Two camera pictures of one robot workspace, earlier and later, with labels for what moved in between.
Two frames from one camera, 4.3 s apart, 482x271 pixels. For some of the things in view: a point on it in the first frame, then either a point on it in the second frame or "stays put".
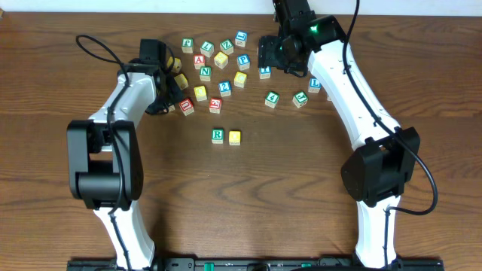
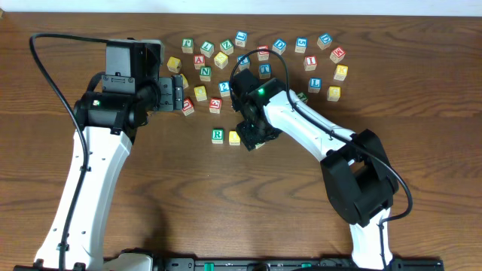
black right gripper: [267, 55] → [248, 139]
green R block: [218, 135] stays put
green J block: [300, 98] stays put
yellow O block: [234, 138] stays put
